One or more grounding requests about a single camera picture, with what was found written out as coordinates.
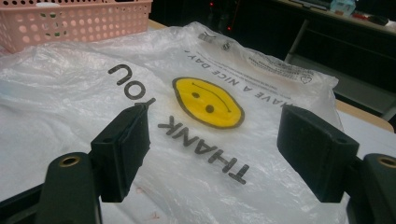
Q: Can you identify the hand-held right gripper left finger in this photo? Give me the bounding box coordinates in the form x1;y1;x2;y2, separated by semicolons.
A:
90;104;152;203

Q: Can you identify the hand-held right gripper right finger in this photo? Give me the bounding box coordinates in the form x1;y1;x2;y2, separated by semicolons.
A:
276;105;361;203

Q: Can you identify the clear smiley-print plastic bag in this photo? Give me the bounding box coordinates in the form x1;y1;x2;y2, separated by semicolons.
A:
0;21;350;224

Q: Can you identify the pink perforated plastic basket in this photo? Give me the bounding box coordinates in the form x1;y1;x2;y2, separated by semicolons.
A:
0;0;154;54

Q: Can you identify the white-framed desk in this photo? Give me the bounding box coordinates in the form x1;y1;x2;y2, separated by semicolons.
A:
283;0;396;123

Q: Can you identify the black item on desk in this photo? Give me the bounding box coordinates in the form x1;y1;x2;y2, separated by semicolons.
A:
367;14;390;27

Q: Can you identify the teal box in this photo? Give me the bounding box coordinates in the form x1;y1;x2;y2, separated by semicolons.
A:
329;0;357;17

